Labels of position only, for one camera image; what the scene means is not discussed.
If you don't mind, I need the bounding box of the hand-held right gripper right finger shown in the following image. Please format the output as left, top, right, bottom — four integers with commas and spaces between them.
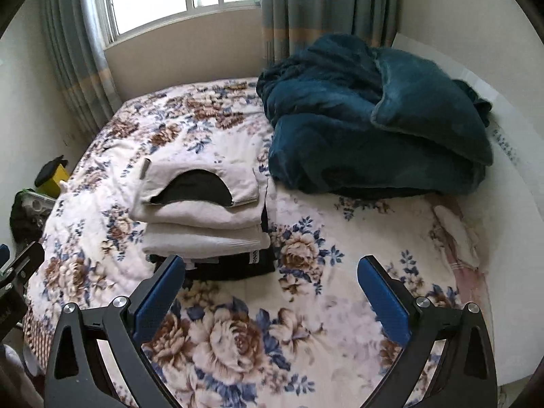
357, 255, 498, 408

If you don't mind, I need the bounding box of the folded white garment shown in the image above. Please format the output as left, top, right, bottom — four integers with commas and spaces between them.
141, 221, 271, 261

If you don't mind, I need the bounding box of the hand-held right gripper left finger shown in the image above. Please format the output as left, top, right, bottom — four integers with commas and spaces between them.
44, 255, 187, 408

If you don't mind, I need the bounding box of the grey-green curtain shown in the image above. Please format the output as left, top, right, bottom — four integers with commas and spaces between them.
39, 0, 125, 139
259, 0, 401, 75

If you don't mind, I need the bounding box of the beige long-sleeve shirt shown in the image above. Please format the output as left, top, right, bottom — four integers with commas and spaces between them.
130, 157, 265, 227

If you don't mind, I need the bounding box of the black clothing heap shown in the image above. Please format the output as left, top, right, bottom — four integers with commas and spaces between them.
9, 191, 44, 245

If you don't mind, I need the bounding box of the green white storage box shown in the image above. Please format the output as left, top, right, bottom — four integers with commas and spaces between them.
17, 188, 57, 222

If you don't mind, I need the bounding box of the white headboard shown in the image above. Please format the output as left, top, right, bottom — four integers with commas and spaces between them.
391, 32, 544, 388

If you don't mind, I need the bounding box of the teal plush blanket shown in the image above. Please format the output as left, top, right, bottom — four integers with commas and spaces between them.
256, 34, 494, 199

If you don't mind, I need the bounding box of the bed with floral quilt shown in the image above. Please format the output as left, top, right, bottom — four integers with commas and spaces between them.
23, 76, 494, 408

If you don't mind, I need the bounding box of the folded black garment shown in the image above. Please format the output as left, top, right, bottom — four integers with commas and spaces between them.
146, 204, 278, 282

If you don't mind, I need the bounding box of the yellow box with black lid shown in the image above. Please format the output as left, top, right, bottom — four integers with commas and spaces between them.
34, 155, 71, 199

